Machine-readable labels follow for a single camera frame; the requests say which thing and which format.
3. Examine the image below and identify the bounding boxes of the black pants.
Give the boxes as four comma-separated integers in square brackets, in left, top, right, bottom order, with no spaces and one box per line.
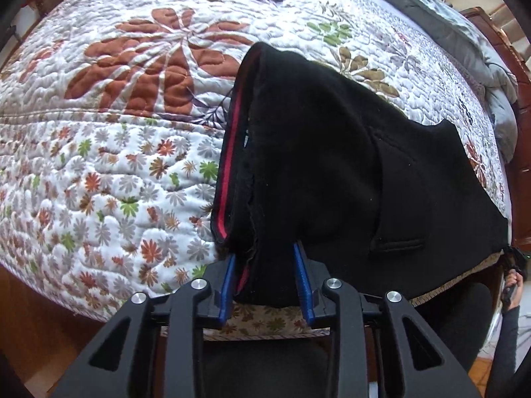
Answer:
[211,42,508,307]

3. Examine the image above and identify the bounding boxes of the grey blue duvet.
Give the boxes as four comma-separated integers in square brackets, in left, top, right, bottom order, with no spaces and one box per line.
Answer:
[385,0,518,163]

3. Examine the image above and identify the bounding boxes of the person's right forearm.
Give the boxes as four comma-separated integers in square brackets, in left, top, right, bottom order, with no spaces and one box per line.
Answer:
[485,306,519,397]

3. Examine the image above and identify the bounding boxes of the person's right hand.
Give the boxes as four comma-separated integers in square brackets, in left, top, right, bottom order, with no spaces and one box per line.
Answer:
[500,269,524,312]

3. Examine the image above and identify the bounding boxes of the floral quilted bedspread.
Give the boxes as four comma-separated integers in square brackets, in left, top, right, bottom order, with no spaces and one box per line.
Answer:
[1,0,510,321]

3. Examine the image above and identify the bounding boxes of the red wooden headboard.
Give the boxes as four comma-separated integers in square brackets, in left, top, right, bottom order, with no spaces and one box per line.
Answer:
[462,6,530,252]

